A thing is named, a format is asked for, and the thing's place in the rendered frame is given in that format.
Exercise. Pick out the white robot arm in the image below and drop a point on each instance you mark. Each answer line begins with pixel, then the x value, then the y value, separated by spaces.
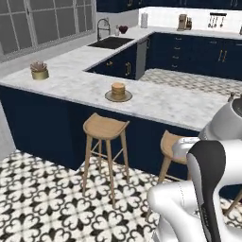
pixel 176 204

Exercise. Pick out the navy dining counter base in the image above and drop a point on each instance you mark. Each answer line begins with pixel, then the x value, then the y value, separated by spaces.
pixel 47 126

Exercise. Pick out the wooden bar stool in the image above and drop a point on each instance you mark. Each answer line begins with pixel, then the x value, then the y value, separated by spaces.
pixel 104 126
pixel 234 203
pixel 168 146

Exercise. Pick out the stack of pancakes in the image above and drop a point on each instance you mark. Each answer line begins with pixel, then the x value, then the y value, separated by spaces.
pixel 118 90

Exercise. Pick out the navy sink cupboards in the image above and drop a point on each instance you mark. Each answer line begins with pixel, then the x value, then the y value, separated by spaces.
pixel 119 64

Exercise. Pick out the grey dishwasher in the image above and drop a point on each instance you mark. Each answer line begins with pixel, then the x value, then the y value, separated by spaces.
pixel 141 60

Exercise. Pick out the black sink basin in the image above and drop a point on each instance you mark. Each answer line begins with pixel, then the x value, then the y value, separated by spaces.
pixel 110 42

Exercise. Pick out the clear drinking glass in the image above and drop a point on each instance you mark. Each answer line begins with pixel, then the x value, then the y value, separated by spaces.
pixel 117 31

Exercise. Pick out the dark red bowl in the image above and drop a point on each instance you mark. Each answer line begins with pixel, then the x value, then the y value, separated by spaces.
pixel 123 29

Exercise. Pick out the potted succulent in gold pot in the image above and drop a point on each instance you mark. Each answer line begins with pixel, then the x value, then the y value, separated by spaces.
pixel 39 72

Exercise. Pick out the silver spring tap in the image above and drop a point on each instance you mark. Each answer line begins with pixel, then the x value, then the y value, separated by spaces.
pixel 100 26

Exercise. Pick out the navy lower cupboard run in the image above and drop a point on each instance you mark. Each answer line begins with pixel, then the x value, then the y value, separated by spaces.
pixel 195 53

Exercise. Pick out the white paper towel roll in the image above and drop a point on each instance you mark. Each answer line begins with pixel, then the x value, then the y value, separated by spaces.
pixel 144 20

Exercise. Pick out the wooden knife block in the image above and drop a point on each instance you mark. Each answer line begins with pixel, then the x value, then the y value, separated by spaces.
pixel 188 24

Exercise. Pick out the navy upper cupboards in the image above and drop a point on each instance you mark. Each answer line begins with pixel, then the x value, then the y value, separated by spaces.
pixel 164 3

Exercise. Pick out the large grey paned window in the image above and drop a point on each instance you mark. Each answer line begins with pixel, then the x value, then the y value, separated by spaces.
pixel 44 22

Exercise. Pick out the rail with hanging utensils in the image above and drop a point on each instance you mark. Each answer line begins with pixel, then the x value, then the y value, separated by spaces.
pixel 216 19

